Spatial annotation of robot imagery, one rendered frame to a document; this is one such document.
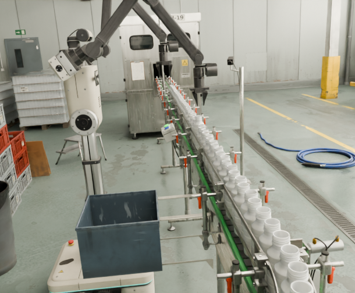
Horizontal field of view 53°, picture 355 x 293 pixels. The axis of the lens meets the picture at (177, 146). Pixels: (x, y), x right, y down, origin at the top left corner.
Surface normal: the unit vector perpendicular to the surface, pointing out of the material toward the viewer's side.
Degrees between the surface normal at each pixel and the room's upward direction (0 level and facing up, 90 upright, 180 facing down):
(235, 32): 90
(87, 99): 101
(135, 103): 90
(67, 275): 0
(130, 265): 90
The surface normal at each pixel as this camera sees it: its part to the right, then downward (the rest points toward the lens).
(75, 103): 0.10, 0.44
